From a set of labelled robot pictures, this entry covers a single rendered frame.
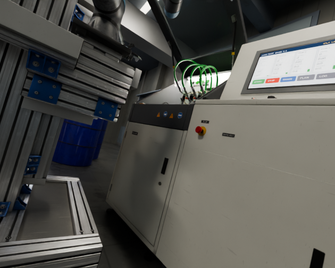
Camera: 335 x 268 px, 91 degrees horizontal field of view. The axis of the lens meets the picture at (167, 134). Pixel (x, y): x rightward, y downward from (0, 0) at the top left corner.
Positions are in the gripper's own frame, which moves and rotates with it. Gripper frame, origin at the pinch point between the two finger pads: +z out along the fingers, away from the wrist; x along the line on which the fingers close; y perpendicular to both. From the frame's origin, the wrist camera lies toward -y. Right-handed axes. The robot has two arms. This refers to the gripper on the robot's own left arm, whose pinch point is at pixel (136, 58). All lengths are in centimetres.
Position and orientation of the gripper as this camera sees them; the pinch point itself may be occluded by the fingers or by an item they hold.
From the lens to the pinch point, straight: 191.0
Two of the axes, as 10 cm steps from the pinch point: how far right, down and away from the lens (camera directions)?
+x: 8.0, 3.3, -5.0
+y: -3.7, 9.3, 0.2
